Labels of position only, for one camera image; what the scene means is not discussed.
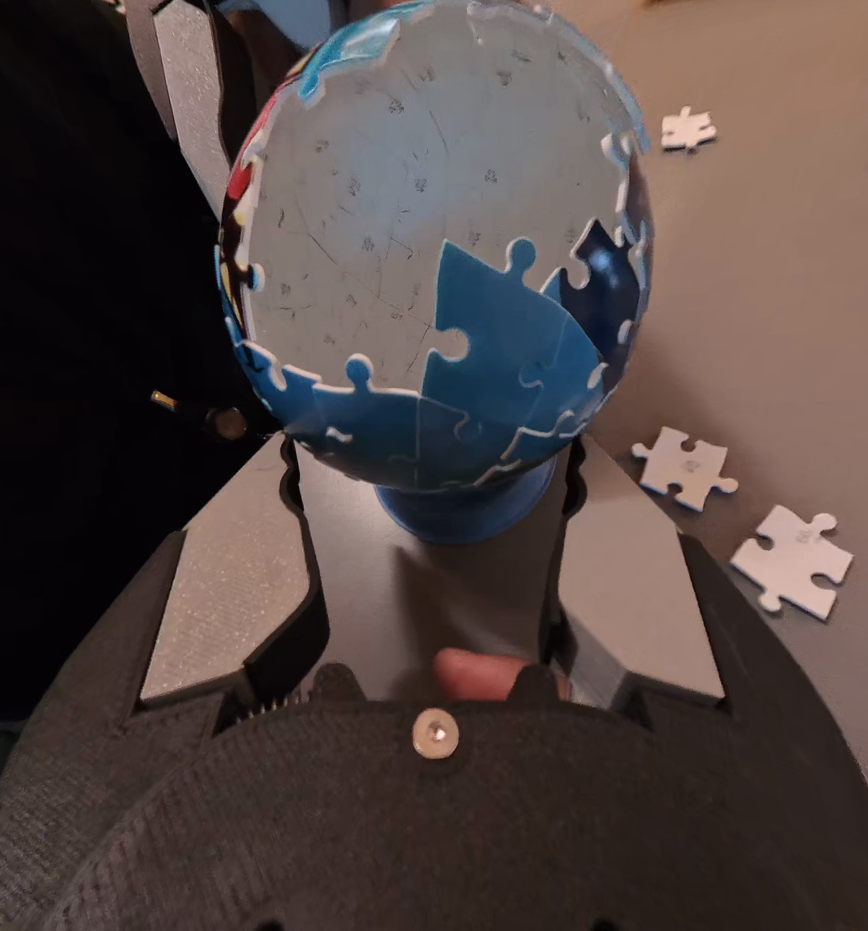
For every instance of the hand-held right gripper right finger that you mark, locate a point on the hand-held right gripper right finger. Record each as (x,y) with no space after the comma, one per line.
(638,604)

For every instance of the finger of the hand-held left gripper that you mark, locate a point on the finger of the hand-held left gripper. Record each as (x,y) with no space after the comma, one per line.
(187,94)

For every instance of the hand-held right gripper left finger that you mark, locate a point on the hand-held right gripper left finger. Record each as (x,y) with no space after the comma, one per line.
(223,604)

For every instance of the blue round ball stand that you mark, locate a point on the blue round ball stand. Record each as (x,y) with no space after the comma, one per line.
(470,513)

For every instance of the blue puzzle ball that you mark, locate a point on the blue puzzle ball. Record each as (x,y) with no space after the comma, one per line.
(419,218)

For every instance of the person's right hand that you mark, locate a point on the person's right hand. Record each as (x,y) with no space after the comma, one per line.
(477,676)

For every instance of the person's black clothed torso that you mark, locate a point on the person's black clothed torso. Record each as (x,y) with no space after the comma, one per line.
(56,291)

